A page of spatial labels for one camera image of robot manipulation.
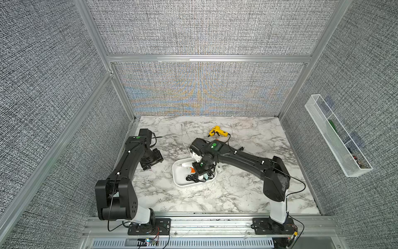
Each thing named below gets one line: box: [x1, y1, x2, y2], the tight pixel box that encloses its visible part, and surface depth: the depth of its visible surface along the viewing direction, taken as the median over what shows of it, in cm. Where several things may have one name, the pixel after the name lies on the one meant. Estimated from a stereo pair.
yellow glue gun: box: [207, 125, 229, 138], surface depth 111 cm
